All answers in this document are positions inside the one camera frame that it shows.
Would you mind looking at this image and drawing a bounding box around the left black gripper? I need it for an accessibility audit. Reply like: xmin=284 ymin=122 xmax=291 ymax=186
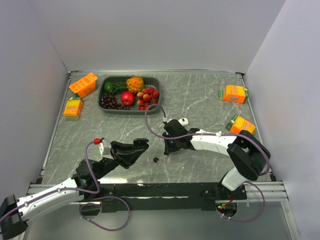
xmin=95 ymin=140 xmax=146 ymax=179

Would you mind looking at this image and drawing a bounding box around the white earbud charging case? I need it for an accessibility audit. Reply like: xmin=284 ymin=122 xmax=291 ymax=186
xmin=178 ymin=118 xmax=189 ymax=127

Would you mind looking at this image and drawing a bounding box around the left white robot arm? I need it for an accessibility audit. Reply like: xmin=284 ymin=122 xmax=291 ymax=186
xmin=0 ymin=138 xmax=149 ymax=240

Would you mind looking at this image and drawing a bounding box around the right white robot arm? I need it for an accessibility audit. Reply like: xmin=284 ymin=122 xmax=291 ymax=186
xmin=162 ymin=119 xmax=271 ymax=199

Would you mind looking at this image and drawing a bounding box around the red lychee cluster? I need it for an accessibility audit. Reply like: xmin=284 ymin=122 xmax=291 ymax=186
xmin=136 ymin=87 xmax=160 ymax=111

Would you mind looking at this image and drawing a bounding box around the dark purple grape bunch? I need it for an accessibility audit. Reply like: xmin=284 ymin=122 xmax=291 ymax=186
xmin=100 ymin=93 xmax=130 ymax=111

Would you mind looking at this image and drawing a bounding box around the red apple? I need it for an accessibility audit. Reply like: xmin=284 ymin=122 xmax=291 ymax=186
xmin=120 ymin=91 xmax=135 ymax=107

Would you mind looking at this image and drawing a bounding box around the dark grey fruit tray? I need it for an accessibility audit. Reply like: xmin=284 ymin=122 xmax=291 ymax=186
xmin=97 ymin=76 xmax=162 ymax=115

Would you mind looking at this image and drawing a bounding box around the orange box front right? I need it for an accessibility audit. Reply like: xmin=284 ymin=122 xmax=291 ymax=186
xmin=225 ymin=114 xmax=256 ymax=134

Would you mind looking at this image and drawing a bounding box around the orange box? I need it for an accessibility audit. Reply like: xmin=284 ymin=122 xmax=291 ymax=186
xmin=218 ymin=85 xmax=249 ymax=104
xmin=225 ymin=114 xmax=256 ymax=134

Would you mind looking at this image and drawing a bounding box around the orange sponge pack left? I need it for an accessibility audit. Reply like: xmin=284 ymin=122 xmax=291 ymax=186
xmin=63 ymin=97 xmax=84 ymax=121

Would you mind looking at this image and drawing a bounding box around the green lime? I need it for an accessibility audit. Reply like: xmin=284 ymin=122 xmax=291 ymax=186
xmin=103 ymin=81 xmax=115 ymax=94

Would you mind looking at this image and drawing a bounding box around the orange spiky fruit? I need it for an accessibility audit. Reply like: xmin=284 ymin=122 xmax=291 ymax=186
xmin=126 ymin=76 xmax=145 ymax=94

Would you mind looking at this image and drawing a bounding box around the orange carton back left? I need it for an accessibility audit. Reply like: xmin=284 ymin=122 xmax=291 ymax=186
xmin=69 ymin=72 xmax=98 ymax=98

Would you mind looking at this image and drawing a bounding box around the orange box back right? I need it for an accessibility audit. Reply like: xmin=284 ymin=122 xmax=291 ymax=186
xmin=218 ymin=85 xmax=249 ymax=104

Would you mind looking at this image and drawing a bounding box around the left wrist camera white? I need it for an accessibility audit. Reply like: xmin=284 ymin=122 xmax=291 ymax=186
xmin=93 ymin=138 xmax=112 ymax=158

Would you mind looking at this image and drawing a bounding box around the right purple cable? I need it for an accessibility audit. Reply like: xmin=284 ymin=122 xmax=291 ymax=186
xmin=144 ymin=104 xmax=271 ymax=177

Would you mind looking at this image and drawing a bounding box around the purple cable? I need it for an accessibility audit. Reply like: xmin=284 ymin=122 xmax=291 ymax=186
xmin=0 ymin=141 xmax=101 ymax=223
xmin=144 ymin=104 xmax=271 ymax=177

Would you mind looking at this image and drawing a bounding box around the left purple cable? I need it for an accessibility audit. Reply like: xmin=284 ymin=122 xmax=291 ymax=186
xmin=0 ymin=141 xmax=101 ymax=223

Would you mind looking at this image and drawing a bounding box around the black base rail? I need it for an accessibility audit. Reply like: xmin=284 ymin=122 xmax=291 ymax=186
xmin=80 ymin=182 xmax=247 ymax=213

